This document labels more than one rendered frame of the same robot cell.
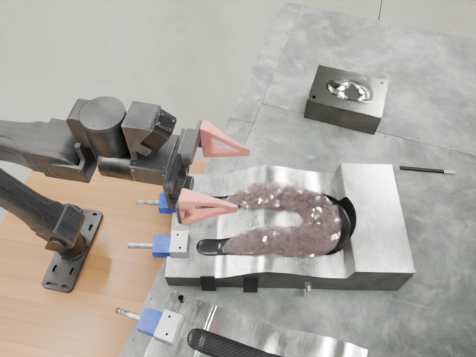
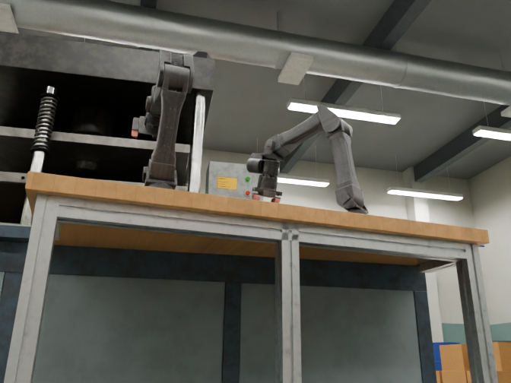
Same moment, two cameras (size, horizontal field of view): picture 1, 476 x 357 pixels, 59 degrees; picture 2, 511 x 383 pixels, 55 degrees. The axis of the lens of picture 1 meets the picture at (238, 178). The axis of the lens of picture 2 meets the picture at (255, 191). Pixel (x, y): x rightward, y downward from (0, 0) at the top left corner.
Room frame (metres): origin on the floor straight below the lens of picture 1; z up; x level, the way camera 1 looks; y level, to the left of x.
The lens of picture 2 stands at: (0.78, 1.56, 0.41)
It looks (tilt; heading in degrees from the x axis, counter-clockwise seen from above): 20 degrees up; 240
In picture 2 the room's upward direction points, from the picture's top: 1 degrees clockwise
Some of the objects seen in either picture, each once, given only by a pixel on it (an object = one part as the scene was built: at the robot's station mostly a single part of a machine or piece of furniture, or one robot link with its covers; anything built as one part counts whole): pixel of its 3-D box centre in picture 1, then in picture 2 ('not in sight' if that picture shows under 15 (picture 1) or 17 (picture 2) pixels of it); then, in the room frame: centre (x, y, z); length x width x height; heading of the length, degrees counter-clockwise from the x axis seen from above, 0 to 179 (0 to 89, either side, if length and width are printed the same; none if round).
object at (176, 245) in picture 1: (158, 246); not in sight; (0.38, 0.17, 0.86); 0.13 x 0.05 x 0.05; 89
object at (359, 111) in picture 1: (346, 98); not in sight; (0.83, -0.30, 0.84); 0.20 x 0.15 x 0.07; 71
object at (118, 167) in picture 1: (121, 156); (157, 114); (0.36, 0.17, 1.21); 0.07 x 0.06 x 0.07; 79
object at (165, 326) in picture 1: (146, 320); not in sight; (0.21, 0.17, 0.89); 0.13 x 0.05 x 0.05; 71
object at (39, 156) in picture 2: not in sight; (29, 210); (0.62, -0.82, 1.10); 0.05 x 0.05 x 1.30
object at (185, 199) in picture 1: (205, 194); not in sight; (0.30, 0.04, 1.20); 0.09 x 0.07 x 0.07; 79
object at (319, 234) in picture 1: (282, 217); not in sight; (0.42, -0.10, 0.90); 0.26 x 0.18 x 0.08; 89
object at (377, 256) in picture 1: (282, 223); not in sight; (0.43, -0.10, 0.86); 0.50 x 0.26 x 0.11; 89
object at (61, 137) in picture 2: not in sight; (89, 165); (0.33, -1.15, 1.52); 1.10 x 0.70 x 0.05; 161
